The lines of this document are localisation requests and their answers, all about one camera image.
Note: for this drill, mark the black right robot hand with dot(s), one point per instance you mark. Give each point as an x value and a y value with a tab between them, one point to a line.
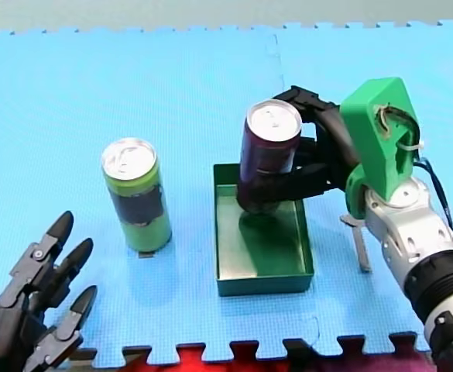
334	131

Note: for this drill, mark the shallow green tray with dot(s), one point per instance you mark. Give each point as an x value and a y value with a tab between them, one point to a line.
265	248

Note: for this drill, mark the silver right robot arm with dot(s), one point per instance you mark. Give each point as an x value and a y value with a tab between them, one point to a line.
404	217

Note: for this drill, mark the dark purple drink can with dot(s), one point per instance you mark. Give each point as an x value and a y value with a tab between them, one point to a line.
266	155

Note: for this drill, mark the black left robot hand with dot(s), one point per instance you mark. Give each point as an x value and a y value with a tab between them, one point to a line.
36	271

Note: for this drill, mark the green can with dark band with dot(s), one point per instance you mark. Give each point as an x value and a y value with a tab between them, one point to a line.
137	190

